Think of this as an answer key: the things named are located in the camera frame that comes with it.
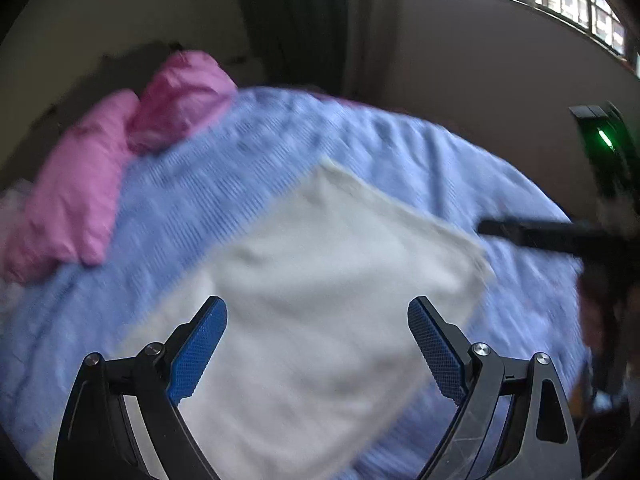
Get white pants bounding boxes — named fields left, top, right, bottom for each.
left=120, top=155, right=496, bottom=480

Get blue striped bed sheet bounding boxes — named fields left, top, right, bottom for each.
left=0, top=85, right=593, bottom=480

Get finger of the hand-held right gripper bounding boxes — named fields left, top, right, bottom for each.
left=477, top=216, right=593, bottom=259

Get dark green curtain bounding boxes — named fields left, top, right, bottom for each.
left=234, top=0, right=402, bottom=106

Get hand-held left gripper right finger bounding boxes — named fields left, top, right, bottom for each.
left=407, top=296, right=581, bottom=480

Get white floral cloth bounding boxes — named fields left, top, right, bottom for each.
left=0, top=179, right=32, bottom=311

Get large pink pillow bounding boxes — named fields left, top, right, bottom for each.
left=4, top=89, right=142, bottom=283

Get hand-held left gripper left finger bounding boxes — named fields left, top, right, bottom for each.
left=54, top=296, right=228, bottom=480

